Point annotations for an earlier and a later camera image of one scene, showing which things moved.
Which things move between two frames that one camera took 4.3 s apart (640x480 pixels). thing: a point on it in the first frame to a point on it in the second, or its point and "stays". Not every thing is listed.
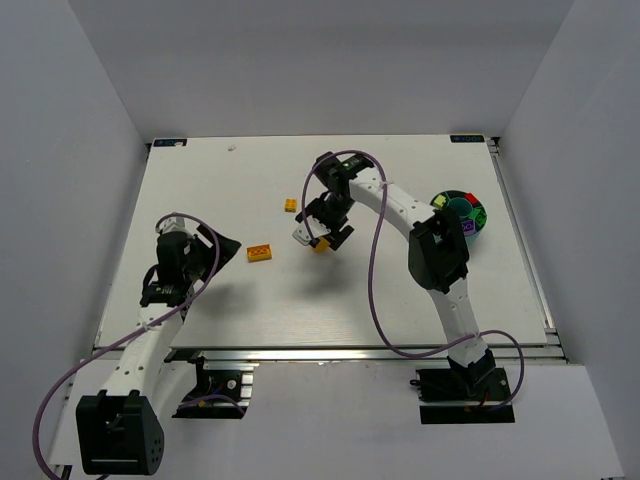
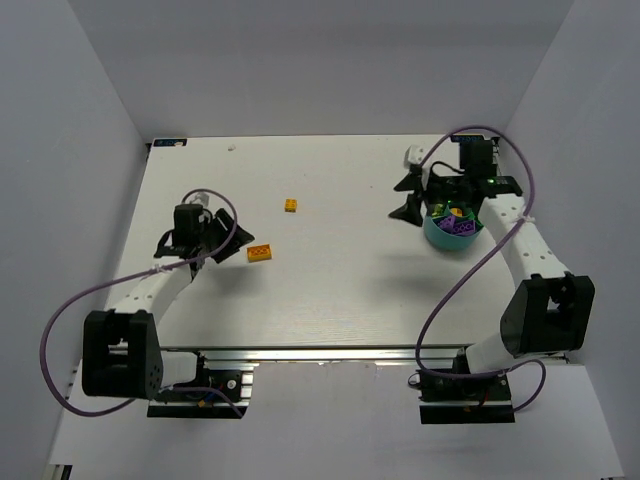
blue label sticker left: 169,142 stays
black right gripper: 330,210 to 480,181
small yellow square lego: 290,205 stays
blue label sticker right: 467,138 stays
